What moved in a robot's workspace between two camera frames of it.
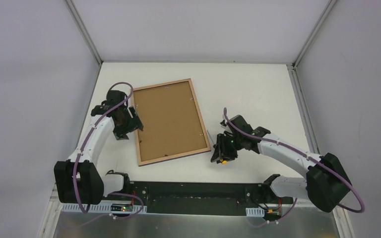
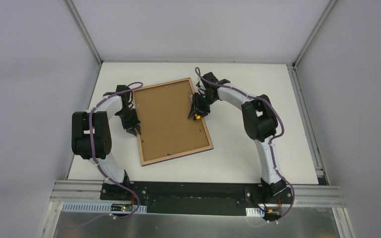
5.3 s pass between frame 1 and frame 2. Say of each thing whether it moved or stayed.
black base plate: stayed
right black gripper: moved
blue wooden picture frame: stayed
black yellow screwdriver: moved
